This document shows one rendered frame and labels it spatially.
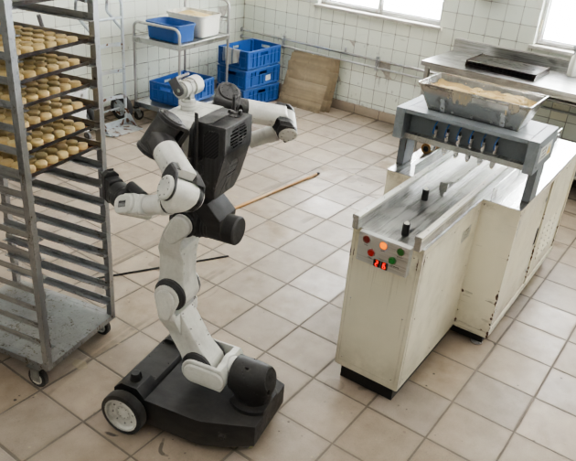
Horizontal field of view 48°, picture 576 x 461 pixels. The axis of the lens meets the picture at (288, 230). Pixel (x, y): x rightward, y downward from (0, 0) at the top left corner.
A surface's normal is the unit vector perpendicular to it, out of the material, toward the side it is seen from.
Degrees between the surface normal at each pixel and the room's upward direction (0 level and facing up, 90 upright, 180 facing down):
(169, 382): 0
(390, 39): 90
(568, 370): 0
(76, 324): 0
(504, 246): 90
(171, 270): 90
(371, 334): 90
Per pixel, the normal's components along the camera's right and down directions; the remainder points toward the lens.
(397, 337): -0.57, 0.34
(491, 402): 0.07, -0.88
